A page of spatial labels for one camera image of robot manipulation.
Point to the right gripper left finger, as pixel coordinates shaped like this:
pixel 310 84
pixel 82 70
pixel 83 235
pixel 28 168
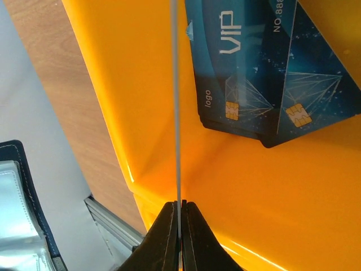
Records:
pixel 159 249

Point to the blue credit card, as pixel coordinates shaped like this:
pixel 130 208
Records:
pixel 318 89
pixel 175 68

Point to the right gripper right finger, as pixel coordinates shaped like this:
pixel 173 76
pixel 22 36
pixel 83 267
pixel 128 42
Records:
pixel 200 248

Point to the blue card holder wallet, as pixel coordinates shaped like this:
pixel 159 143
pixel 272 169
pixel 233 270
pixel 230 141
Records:
pixel 27 242

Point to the yellow bin top of row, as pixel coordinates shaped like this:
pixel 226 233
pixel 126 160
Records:
pixel 295 206

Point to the blue VIP card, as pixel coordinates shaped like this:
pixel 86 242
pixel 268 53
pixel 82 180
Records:
pixel 240 54

